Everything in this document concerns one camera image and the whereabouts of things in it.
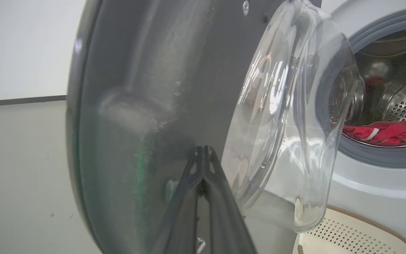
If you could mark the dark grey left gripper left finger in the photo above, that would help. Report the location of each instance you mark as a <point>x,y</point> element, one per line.
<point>183,218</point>

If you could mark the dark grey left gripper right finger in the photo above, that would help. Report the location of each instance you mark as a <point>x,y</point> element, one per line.
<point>224,218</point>

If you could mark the round dark washing machine door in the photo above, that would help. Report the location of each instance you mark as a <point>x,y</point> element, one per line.
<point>136,88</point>

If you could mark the red and white garment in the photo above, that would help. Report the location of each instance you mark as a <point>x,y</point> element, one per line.
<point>382,134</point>

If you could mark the cream perforated laundry basket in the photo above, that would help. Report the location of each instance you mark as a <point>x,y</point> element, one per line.
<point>347,236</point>

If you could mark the white front-load washing machine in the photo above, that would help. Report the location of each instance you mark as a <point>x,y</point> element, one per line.
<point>382,176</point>

